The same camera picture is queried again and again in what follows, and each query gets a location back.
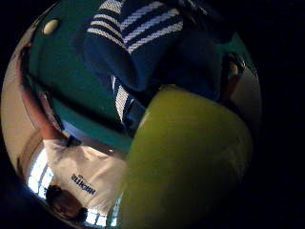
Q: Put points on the yellow green rounded object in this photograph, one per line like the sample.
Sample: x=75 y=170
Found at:
x=187 y=159

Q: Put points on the bright window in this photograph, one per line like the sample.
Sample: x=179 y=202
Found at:
x=100 y=218
x=39 y=175

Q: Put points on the blue white striped cloth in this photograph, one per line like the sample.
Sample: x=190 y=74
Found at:
x=139 y=41

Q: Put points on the small beige oval object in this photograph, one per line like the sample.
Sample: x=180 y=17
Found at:
x=50 y=26

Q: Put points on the the person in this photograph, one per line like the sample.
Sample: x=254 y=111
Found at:
x=85 y=171

